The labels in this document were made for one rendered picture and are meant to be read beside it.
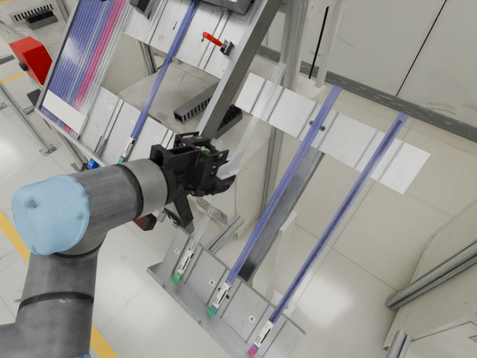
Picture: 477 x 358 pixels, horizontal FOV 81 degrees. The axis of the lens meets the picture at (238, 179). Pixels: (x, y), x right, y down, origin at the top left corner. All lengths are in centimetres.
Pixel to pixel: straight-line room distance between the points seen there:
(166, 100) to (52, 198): 103
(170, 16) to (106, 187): 67
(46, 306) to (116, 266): 121
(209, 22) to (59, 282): 68
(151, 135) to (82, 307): 55
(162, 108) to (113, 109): 34
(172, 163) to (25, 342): 24
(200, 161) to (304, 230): 121
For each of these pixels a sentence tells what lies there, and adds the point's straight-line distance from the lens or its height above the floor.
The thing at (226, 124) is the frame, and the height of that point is 65.
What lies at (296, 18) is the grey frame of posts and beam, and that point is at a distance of 84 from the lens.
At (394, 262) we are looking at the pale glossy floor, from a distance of 167.
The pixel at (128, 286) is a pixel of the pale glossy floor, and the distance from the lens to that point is 152.
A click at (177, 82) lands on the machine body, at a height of 62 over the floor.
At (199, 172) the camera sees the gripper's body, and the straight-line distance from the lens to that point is 42.
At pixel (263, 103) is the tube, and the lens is 54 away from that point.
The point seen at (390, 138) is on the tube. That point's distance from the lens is 49.
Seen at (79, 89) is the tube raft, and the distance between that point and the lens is 110.
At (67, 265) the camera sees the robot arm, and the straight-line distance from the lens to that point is 40.
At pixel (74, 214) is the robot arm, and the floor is 113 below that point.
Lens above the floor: 136
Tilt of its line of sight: 52 degrees down
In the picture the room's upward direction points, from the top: straight up
